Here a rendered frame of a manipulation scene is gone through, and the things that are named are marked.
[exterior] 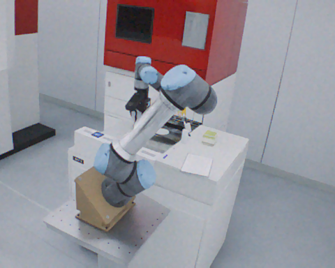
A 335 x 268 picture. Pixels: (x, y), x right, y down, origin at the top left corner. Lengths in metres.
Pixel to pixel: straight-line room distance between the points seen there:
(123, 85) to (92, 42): 2.16
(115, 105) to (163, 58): 0.60
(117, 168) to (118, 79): 1.29
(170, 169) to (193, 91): 0.62
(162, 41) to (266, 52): 1.59
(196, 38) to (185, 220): 1.08
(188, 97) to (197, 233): 0.87
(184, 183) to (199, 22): 0.98
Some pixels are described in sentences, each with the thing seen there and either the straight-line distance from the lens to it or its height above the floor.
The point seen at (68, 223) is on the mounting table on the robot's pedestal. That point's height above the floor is 0.82.
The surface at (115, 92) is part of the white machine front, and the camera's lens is 2.49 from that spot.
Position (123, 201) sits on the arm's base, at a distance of 1.43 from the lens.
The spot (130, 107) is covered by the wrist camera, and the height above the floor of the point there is 1.23.
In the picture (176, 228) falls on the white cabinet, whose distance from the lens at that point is 1.83.
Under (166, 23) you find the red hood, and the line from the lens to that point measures 2.13.
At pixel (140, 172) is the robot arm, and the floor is 1.11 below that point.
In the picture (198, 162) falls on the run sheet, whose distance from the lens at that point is 1.70.
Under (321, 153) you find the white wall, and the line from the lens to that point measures 3.68.
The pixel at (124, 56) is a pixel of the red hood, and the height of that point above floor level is 1.32.
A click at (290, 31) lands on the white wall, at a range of 3.44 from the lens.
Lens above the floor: 1.77
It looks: 23 degrees down
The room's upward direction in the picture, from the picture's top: 7 degrees clockwise
